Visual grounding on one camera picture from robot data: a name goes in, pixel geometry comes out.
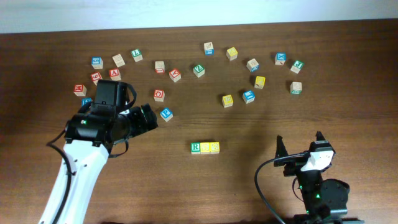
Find green R block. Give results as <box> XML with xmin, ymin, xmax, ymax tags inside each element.
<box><xmin>190</xmin><ymin>142</ymin><xmax>201</xmax><ymax>154</ymax></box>

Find yellow S block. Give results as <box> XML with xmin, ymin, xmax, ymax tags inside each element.
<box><xmin>200</xmin><ymin>142</ymin><xmax>210</xmax><ymax>154</ymax></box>
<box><xmin>210</xmin><ymin>142</ymin><xmax>220</xmax><ymax>154</ymax></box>

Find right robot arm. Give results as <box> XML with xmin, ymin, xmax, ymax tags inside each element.
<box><xmin>274</xmin><ymin>131</ymin><xmax>349</xmax><ymax>223</ymax></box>

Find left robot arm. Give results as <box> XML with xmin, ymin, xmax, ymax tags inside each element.
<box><xmin>39</xmin><ymin>80</ymin><xmax>158</xmax><ymax>223</ymax></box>

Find blue P block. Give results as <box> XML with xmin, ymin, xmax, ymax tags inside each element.
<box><xmin>160</xmin><ymin>108</ymin><xmax>173</xmax><ymax>122</ymax></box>

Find red O block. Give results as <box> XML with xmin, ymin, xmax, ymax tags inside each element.
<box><xmin>154</xmin><ymin>90</ymin><xmax>165</xmax><ymax>102</ymax></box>

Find wooden block green edge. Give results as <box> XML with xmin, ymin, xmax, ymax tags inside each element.
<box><xmin>290</xmin><ymin>82</ymin><xmax>302</xmax><ymax>95</ymax></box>

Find tilted red A block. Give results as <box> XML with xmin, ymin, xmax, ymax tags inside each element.
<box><xmin>169</xmin><ymin>68</ymin><xmax>182</xmax><ymax>82</ymax></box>

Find wooden block red edge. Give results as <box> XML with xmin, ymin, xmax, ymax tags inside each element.
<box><xmin>155</xmin><ymin>61</ymin><xmax>165</xmax><ymax>73</ymax></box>

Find upper blue H block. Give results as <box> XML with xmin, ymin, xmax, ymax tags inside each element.
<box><xmin>81</xmin><ymin>98</ymin><xmax>92</xmax><ymax>106</ymax></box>

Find red 9 block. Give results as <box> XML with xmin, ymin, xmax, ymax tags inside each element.
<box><xmin>90</xmin><ymin>72</ymin><xmax>103</xmax><ymax>85</ymax></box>

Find blue E block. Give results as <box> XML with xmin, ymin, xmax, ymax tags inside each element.
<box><xmin>243</xmin><ymin>90</ymin><xmax>255</xmax><ymax>104</ymax></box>

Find plain wooden block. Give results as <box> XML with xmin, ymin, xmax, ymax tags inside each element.
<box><xmin>113</xmin><ymin>54</ymin><xmax>126</xmax><ymax>68</ymax></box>

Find green L block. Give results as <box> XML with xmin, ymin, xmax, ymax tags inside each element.
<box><xmin>131</xmin><ymin>49</ymin><xmax>143</xmax><ymax>62</ymax></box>

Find red M block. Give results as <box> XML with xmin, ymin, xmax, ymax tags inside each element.
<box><xmin>73</xmin><ymin>85</ymin><xmax>87</xmax><ymax>96</ymax></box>

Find blue G block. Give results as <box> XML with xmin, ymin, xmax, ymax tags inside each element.
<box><xmin>91</xmin><ymin>57</ymin><xmax>103</xmax><ymax>70</ymax></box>

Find yellow E block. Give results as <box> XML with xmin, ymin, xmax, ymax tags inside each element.
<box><xmin>222</xmin><ymin>95</ymin><xmax>234</xmax><ymax>108</ymax></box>

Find yellow block right middle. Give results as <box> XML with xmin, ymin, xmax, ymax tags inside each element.
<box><xmin>254</xmin><ymin>76</ymin><xmax>266</xmax><ymax>89</ymax></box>

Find green Z block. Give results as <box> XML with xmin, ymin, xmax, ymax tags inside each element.
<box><xmin>193</xmin><ymin>64</ymin><xmax>205</xmax><ymax>78</ymax></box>

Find green J block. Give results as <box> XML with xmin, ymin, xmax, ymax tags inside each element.
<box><xmin>290</xmin><ymin>60</ymin><xmax>304</xmax><ymax>74</ymax></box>

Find blue X block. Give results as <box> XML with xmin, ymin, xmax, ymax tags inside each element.
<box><xmin>274</xmin><ymin>52</ymin><xmax>287</xmax><ymax>65</ymax></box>

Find wooden block blue side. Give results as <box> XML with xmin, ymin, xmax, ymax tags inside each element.
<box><xmin>246</xmin><ymin>58</ymin><xmax>259</xmax><ymax>72</ymax></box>

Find wooden block blue edge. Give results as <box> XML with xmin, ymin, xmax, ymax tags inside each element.
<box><xmin>203</xmin><ymin>42</ymin><xmax>214</xmax><ymax>55</ymax></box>

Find top yellow block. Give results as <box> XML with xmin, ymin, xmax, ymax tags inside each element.
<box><xmin>226</xmin><ymin>47</ymin><xmax>238</xmax><ymax>61</ymax></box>

